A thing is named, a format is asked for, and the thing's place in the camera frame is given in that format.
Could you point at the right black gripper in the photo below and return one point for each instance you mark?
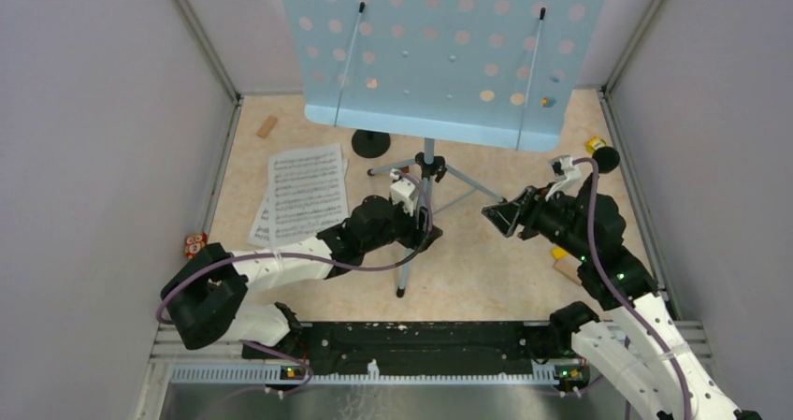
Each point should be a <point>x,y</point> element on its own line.
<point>528,205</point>

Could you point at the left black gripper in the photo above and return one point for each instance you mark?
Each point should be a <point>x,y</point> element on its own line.
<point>419,238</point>

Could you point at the sheet music page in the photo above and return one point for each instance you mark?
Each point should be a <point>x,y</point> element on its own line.
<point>260,225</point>
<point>308,194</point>

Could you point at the light blue music stand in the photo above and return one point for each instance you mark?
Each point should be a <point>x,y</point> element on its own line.
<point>470,71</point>

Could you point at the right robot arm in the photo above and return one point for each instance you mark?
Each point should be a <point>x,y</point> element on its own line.
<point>654,368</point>

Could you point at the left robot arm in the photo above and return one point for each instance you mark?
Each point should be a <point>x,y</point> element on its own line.
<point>209,299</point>

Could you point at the yellow block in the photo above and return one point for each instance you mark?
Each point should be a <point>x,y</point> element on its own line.
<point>559,253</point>

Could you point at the wooden block near right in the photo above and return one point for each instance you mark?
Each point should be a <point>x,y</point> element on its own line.
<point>568,267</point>

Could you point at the wooden block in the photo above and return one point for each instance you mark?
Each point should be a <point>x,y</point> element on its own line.
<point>568,267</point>
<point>267,126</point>

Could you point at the yellow black small toy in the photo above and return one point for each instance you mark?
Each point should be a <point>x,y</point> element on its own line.
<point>594,144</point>

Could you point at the black microphone on stand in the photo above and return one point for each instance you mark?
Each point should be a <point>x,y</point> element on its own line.
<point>607,158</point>

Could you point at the beige microphone on stand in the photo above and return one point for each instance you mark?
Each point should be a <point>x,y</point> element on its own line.
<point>370,144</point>

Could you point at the wooden block far left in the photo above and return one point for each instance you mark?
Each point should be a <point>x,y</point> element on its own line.
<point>267,126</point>

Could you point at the red owl toy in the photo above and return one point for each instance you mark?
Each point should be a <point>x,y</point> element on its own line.
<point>194,243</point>

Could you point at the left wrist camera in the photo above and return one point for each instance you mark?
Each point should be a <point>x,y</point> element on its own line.
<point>404,195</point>

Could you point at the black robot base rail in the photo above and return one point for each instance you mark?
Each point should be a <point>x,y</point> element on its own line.
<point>438,352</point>

